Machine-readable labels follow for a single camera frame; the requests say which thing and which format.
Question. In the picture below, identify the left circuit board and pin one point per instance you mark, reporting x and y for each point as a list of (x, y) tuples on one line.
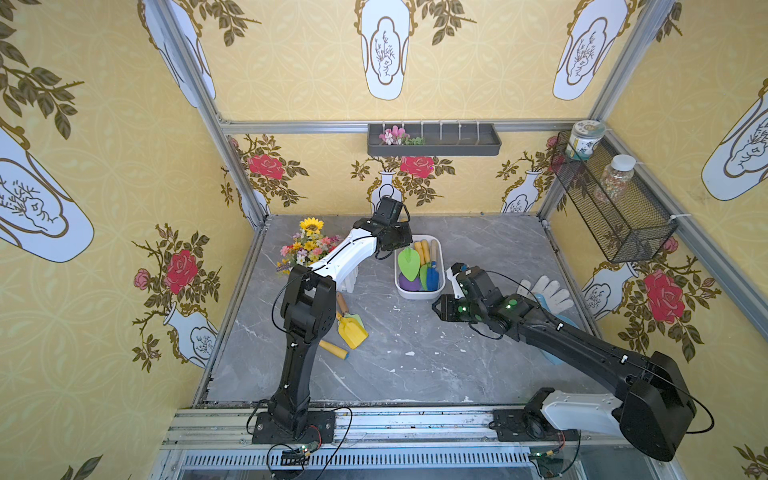
[(298, 455)]

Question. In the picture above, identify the green shovel pile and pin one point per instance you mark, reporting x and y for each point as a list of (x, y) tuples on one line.
[(409, 263)]

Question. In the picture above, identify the artificial flower basket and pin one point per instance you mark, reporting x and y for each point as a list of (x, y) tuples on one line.
[(307, 246)]

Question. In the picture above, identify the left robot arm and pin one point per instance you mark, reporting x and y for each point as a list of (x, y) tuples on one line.
[(308, 311)]

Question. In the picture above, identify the light blue dustpan scoop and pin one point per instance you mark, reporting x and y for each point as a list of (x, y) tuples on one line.
[(550, 357)]

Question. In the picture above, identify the black wire basket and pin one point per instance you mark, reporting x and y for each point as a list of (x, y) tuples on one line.
[(630, 224)]

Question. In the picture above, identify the small green metal shovel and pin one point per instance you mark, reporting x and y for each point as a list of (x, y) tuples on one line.
[(345, 312)]

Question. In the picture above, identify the patterned lid jar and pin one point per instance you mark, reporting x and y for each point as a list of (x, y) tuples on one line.
[(584, 137)]

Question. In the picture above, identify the right circuit board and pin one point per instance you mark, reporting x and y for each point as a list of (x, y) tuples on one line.
[(547, 464)]

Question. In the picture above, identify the purple shovel pink handle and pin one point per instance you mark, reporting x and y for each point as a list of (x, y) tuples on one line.
[(409, 285)]

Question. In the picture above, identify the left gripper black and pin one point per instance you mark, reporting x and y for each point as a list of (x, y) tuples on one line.
[(395, 237)]

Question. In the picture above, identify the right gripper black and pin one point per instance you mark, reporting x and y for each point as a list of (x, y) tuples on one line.
[(471, 282)]

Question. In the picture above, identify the circuit board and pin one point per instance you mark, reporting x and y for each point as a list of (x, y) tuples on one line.
[(298, 455), (547, 464)]

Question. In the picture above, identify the white storage box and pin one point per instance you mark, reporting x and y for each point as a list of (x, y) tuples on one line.
[(422, 295)]

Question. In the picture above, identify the blue metal shovel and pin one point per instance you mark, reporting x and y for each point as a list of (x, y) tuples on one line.
[(432, 277)]

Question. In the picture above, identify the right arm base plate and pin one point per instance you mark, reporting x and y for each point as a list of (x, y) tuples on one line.
[(519, 425)]

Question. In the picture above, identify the pink flowers in tray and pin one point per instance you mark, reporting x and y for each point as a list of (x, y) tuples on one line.
[(398, 136)]

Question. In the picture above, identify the clear white-lid jar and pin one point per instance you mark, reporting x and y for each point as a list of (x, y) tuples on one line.
[(615, 177)]

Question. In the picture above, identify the yellow handle tool front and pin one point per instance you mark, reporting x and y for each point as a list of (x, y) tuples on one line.
[(335, 350)]

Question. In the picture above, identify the white work glove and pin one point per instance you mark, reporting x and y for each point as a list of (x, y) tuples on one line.
[(548, 293)]

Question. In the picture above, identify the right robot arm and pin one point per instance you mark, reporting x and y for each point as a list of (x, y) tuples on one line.
[(646, 401)]

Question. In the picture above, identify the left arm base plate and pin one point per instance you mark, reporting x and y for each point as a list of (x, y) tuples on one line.
[(315, 426)]

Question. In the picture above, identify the yellow shovel pile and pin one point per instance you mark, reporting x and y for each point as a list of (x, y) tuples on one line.
[(351, 330)]

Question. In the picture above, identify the grey wall shelf tray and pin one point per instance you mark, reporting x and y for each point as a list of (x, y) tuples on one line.
[(442, 139)]

